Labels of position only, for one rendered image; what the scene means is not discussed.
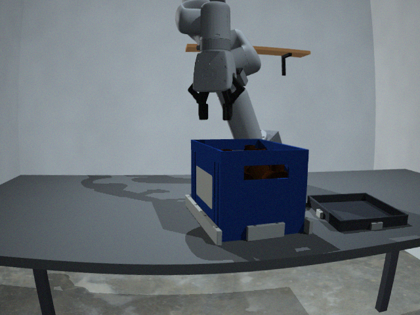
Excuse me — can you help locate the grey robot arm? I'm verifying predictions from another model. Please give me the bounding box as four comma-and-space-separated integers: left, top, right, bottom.
175, 0, 267, 140

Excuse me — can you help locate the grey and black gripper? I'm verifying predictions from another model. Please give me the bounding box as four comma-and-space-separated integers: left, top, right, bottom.
188, 49, 245, 121

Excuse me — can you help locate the blue plastic crate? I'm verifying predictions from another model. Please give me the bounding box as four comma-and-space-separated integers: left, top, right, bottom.
191, 139, 309, 242

